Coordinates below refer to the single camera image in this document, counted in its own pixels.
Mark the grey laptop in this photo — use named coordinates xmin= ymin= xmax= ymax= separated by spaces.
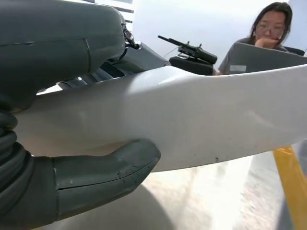
xmin=228 ymin=42 xmax=307 ymax=76

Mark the person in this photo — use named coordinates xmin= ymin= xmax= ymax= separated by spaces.
xmin=213 ymin=1 xmax=293 ymax=76

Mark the black bag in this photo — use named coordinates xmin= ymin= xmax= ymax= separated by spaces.
xmin=169 ymin=56 xmax=214 ymax=76

